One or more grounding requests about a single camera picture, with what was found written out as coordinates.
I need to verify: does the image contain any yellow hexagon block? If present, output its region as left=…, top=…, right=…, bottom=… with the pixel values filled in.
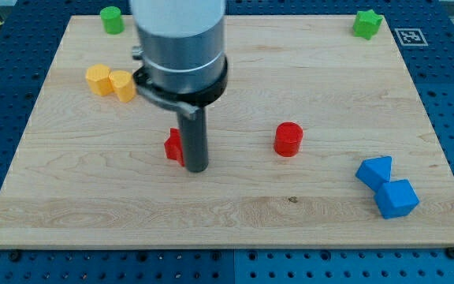
left=85, top=64, right=113, bottom=96

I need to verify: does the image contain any red star block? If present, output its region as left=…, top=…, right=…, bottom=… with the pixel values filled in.
left=164, top=128, right=184, bottom=166

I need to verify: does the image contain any blue cube block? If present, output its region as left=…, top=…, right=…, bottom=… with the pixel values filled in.
left=374, top=179, right=420, bottom=219

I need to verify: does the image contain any green cylinder block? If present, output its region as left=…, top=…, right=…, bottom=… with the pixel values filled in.
left=99, top=6, right=125, bottom=35

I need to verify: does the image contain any white fiducial marker tag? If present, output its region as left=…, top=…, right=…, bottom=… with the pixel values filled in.
left=394, top=28, right=428, bottom=47

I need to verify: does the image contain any blue triangular prism block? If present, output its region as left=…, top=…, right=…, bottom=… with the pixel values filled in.
left=355, top=156, right=393, bottom=192

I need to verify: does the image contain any yellow half-round block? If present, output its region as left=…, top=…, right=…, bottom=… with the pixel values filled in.
left=109, top=70, right=136, bottom=103

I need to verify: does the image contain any red cylinder block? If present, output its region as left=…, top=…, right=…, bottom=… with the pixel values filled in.
left=274, top=121, right=303, bottom=157

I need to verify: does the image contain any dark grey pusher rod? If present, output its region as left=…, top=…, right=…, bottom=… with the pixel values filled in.
left=177, top=108, right=209, bottom=173

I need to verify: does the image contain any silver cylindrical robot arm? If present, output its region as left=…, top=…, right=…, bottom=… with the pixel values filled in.
left=129, top=0, right=226, bottom=94

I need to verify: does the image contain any green star block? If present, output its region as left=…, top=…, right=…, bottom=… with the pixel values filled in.
left=352, top=9, right=384, bottom=40

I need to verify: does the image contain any light wooden board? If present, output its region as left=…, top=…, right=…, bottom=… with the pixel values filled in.
left=0, top=15, right=454, bottom=250

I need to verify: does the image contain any black clamp ring with bracket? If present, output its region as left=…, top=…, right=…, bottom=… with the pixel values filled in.
left=132, top=54, right=229, bottom=121

